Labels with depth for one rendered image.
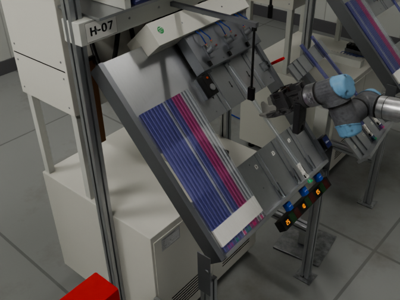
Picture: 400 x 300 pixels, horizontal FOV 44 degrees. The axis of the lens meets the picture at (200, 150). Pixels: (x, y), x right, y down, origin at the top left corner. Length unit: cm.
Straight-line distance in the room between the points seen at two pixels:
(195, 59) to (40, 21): 52
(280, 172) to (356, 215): 115
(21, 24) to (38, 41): 9
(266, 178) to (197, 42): 53
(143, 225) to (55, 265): 90
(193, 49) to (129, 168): 67
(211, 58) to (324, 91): 41
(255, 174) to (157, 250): 46
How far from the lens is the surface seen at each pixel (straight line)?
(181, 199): 151
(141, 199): 194
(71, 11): 148
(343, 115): 155
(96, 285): 144
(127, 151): 222
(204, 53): 170
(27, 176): 329
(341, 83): 152
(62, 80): 172
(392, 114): 162
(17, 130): 380
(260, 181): 173
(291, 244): 264
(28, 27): 178
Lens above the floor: 185
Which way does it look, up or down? 34 degrees down
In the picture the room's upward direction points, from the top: 1 degrees counter-clockwise
